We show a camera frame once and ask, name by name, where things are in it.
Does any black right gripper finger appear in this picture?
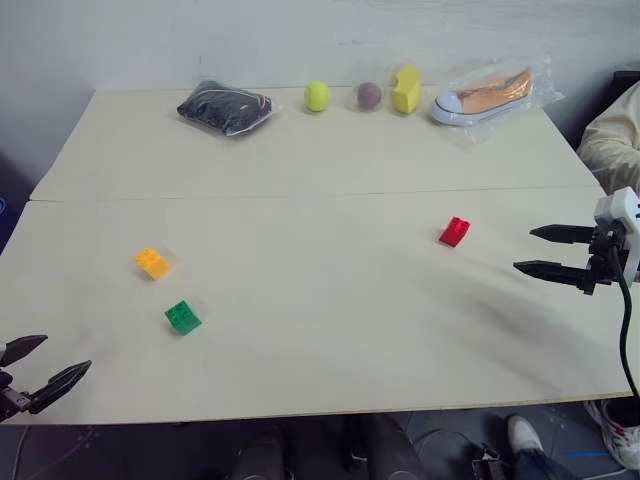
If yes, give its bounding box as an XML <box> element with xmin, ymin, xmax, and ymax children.
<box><xmin>529</xmin><ymin>224</ymin><xmax>596</xmax><ymax>247</ymax></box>
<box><xmin>513</xmin><ymin>259</ymin><xmax>597</xmax><ymax>297</ymax></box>

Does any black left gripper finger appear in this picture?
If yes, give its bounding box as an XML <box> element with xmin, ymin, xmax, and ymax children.
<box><xmin>4</xmin><ymin>334</ymin><xmax>49</xmax><ymax>367</ymax></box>
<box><xmin>27</xmin><ymin>360</ymin><xmax>93</xmax><ymax>415</ymax></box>

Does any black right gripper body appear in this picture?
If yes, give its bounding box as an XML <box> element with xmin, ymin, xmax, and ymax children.
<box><xmin>585</xmin><ymin>221</ymin><xmax>629</xmax><ymax>287</ymax></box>

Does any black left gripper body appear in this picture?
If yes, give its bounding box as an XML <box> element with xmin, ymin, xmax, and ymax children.
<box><xmin>0</xmin><ymin>368</ymin><xmax>32</xmax><ymax>422</ymax></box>

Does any red toy brick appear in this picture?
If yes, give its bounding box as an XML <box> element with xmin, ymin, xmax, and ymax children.
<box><xmin>438</xmin><ymin>216</ymin><xmax>472</xmax><ymax>248</ymax></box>

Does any person in beige clothes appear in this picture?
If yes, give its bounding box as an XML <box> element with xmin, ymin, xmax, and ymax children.
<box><xmin>575</xmin><ymin>81</ymin><xmax>640</xmax><ymax>197</ymax></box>

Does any green toy brick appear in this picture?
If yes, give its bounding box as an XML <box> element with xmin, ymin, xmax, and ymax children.
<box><xmin>164</xmin><ymin>300</ymin><xmax>203</xmax><ymax>336</ymax></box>

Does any yellow toy brick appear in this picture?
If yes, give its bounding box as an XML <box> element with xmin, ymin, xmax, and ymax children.
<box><xmin>134</xmin><ymin>247</ymin><xmax>173</xmax><ymax>282</ymax></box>

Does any orange sneaker in plastic bag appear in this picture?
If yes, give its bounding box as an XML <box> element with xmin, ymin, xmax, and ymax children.
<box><xmin>429</xmin><ymin>55</ymin><xmax>569</xmax><ymax>150</ymax></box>

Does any black box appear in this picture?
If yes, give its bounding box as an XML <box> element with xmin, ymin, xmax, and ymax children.
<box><xmin>611</xmin><ymin>70</ymin><xmax>640</xmax><ymax>96</ymax></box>

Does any white red patterned shoe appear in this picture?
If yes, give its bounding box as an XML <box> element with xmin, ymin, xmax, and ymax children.
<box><xmin>584</xmin><ymin>398</ymin><xmax>640</xmax><ymax>472</ymax></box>

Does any yellow sponge in plastic bag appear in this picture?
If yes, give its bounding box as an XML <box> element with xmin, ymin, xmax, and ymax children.
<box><xmin>388</xmin><ymin>64</ymin><xmax>424</xmax><ymax>117</ymax></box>

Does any brown ball in plastic bag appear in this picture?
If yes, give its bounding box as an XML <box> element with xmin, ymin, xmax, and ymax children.
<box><xmin>349</xmin><ymin>79</ymin><xmax>386</xmax><ymax>113</ymax></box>

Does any yellow-green tennis ball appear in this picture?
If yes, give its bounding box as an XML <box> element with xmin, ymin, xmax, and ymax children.
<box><xmin>303</xmin><ymin>80</ymin><xmax>332</xmax><ymax>113</ymax></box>

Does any black garment in plastic bag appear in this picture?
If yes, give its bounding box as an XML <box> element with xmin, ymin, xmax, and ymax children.
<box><xmin>175</xmin><ymin>78</ymin><xmax>281</xmax><ymax>141</ymax></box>

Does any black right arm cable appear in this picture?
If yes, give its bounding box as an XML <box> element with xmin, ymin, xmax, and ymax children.
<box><xmin>609</xmin><ymin>243</ymin><xmax>640</xmax><ymax>397</ymax></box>

